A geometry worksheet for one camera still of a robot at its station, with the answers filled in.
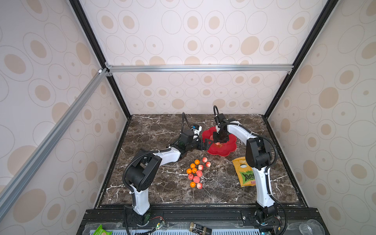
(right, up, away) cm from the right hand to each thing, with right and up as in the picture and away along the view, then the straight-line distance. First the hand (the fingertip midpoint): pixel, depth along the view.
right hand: (222, 140), depth 103 cm
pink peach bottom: (-17, -24, -21) cm, 36 cm away
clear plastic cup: (+36, -40, -32) cm, 63 cm away
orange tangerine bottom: (-21, -24, -20) cm, 38 cm away
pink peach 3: (-13, -12, -10) cm, 20 cm away
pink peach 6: (-19, -21, -19) cm, 34 cm away
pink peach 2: (-11, -14, -12) cm, 21 cm away
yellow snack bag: (+11, -18, -16) cm, 26 cm away
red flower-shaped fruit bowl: (+2, -6, -4) cm, 7 cm away
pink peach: (-3, -2, -3) cm, 5 cm away
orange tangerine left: (-23, -17, -15) cm, 33 cm away
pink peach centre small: (-16, -15, -13) cm, 26 cm away
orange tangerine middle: (-20, -17, -15) cm, 30 cm away
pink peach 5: (-22, -20, -18) cm, 35 cm away
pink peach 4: (-17, -18, -16) cm, 30 cm away
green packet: (-65, -40, -34) cm, 84 cm away
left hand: (-10, +1, -15) cm, 18 cm away
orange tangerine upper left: (-21, -15, -13) cm, 29 cm away
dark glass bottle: (-18, -39, -35) cm, 55 cm away
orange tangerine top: (-18, -13, -11) cm, 25 cm away
